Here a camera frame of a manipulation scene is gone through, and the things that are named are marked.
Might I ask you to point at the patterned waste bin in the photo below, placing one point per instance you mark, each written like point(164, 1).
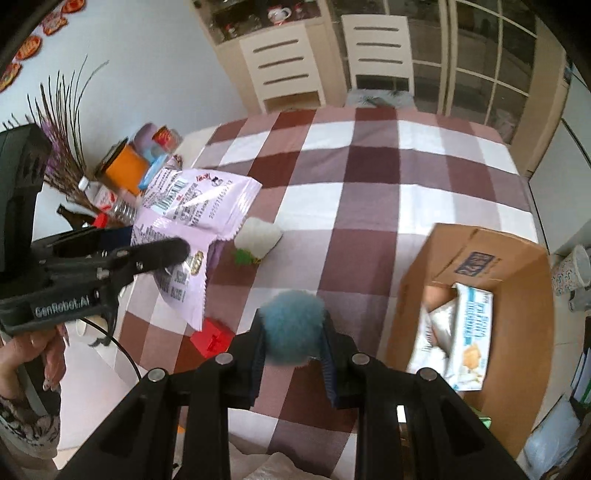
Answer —
point(570, 272)

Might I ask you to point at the clear plastic bottle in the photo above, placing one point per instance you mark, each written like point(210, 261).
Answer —
point(123, 207)

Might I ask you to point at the person's left hand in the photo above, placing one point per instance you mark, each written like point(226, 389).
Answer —
point(34, 357)

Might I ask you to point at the light blue plastic bag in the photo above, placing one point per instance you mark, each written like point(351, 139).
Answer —
point(551, 438)

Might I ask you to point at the purple bowl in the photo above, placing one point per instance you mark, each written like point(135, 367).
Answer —
point(145, 136)

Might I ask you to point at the grey plastic stool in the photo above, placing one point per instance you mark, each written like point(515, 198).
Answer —
point(582, 300)

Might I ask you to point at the white papers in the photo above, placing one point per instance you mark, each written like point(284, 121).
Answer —
point(582, 374)

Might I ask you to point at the red paper wall decoration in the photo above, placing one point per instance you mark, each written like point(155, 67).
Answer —
point(28, 48)
point(64, 7)
point(7, 77)

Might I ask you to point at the red can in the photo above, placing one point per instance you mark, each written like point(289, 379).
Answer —
point(167, 137)

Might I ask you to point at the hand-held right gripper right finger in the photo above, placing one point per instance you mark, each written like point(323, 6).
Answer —
point(330, 374)

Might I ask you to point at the large cardboard box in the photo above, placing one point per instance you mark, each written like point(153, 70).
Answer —
point(521, 332)

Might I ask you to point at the white teapot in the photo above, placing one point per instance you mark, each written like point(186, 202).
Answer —
point(279, 14)

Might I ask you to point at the checkered tablecloth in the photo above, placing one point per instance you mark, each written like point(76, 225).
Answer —
point(369, 184)

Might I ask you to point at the person's left forearm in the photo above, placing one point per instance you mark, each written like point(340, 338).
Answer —
point(25, 429)

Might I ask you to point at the dark brown bottle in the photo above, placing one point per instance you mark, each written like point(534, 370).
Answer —
point(76, 216)

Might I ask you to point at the white cabinet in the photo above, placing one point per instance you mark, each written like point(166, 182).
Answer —
point(563, 175)

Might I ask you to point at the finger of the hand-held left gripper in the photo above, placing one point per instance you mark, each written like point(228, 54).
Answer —
point(161, 254)
point(99, 240)

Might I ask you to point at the pink label plastic bottle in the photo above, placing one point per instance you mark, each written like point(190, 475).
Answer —
point(99, 194)

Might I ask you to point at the floral chair cushion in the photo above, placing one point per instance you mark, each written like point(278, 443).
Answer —
point(381, 98)

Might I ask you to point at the white fleece garment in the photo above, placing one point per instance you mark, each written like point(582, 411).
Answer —
point(295, 466)

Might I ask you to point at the cream framed glass door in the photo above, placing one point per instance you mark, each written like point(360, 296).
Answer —
point(471, 55)

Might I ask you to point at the light blue small box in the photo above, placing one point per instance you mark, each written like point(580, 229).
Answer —
point(154, 170)

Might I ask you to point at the blue white fluffy pompom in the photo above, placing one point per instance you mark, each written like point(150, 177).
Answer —
point(292, 327)

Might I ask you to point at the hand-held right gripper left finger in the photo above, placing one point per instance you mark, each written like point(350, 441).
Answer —
point(255, 369)

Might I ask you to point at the white plush toy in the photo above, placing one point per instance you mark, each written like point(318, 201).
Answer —
point(258, 235)

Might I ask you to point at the cream wooden cabinet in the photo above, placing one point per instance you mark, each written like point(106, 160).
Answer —
point(323, 27)

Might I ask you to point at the white blue biscuit packet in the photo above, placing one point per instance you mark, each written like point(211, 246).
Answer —
point(473, 332)

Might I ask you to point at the orange box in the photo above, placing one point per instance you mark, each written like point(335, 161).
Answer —
point(124, 170)

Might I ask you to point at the red plastic box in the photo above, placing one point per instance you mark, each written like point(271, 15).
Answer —
point(210, 339)

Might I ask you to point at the cream wooden chair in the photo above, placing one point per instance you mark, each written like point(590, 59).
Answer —
point(353, 50)
point(251, 69)

